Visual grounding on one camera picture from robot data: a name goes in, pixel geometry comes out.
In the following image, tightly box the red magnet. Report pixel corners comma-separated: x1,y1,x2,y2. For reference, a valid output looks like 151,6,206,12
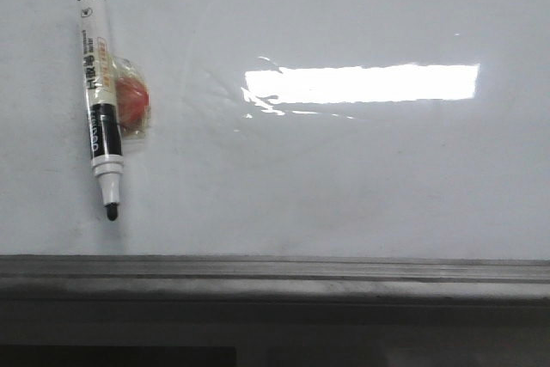
112,56,151,140

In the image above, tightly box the black and white whiteboard marker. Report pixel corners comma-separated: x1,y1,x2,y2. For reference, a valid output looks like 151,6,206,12
76,0,124,221

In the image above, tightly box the white whiteboard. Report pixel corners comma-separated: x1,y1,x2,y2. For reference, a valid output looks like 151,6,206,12
1,0,549,260

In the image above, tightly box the grey aluminium whiteboard tray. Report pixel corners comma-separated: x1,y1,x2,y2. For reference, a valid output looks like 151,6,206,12
1,255,549,327

